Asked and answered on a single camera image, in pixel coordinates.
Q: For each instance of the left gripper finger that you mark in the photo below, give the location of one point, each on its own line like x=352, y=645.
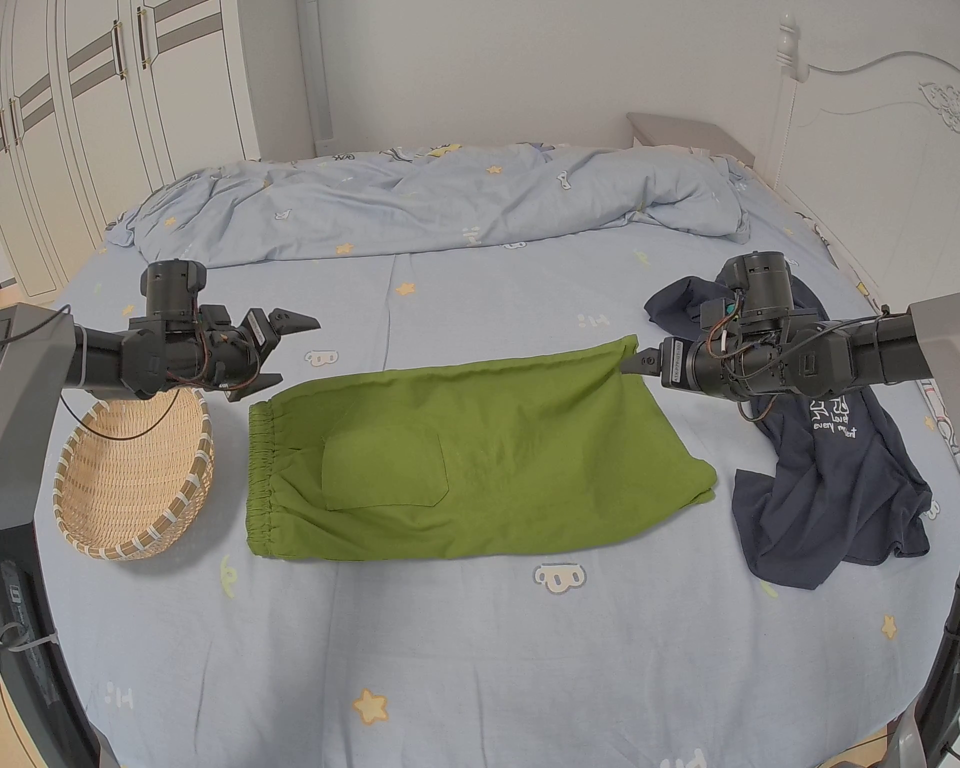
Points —
x=255, y=384
x=289, y=322

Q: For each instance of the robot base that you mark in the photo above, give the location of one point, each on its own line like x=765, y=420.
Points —
x=907, y=750

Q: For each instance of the dark blue T-shirt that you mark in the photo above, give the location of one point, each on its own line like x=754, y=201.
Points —
x=825, y=487

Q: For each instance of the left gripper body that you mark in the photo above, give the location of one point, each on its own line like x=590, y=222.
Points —
x=236, y=360

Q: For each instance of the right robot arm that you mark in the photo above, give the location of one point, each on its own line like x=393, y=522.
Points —
x=825, y=360

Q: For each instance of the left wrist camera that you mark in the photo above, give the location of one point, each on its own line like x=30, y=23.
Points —
x=216, y=319

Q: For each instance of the white wardrobe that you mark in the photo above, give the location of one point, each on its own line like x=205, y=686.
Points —
x=187, y=75

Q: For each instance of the pale blue quilt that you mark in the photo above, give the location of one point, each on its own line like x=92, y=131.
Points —
x=420, y=202

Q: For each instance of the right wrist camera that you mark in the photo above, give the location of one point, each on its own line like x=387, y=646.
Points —
x=716, y=315

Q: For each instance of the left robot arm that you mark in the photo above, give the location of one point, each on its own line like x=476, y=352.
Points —
x=112, y=360

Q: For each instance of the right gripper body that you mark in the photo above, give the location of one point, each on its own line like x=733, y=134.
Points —
x=705, y=367

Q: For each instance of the round woven basket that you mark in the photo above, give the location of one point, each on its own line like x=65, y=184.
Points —
x=127, y=487

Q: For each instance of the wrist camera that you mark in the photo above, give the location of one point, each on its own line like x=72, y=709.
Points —
x=216, y=319
x=716, y=315

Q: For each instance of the grey bedside table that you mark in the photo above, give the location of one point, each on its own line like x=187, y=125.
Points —
x=690, y=131

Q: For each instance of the bed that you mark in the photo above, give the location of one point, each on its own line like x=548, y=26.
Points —
x=487, y=315

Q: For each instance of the green shorts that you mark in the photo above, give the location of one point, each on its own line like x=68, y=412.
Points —
x=525, y=465

